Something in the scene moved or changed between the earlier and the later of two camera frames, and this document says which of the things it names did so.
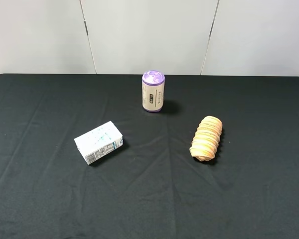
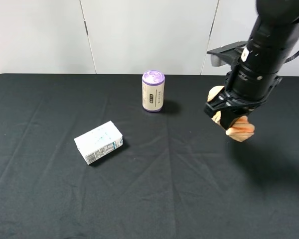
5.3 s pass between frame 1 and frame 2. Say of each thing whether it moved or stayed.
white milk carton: stayed
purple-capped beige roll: stayed
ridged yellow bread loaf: moved
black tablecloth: stayed
